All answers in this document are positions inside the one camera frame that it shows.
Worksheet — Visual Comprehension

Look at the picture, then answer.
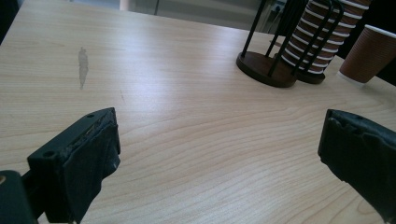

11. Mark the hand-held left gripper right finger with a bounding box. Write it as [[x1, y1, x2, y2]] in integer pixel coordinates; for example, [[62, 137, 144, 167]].
[[317, 108, 396, 224]]

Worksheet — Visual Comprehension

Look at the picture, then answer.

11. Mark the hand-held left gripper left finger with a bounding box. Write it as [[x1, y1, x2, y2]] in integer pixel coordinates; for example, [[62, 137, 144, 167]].
[[27, 106, 122, 224]]

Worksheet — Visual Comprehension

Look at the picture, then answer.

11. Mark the brown ribbed paper cup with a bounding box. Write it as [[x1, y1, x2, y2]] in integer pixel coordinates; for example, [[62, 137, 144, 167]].
[[336, 23, 396, 87]]

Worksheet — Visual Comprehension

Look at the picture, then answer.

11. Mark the stack of brown paper cups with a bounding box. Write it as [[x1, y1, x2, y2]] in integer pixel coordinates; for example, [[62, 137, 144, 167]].
[[279, 0, 374, 76]]

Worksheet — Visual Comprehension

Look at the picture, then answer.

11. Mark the black wire cup holder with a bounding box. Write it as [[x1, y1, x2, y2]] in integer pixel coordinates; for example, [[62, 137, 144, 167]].
[[235, 0, 346, 89]]

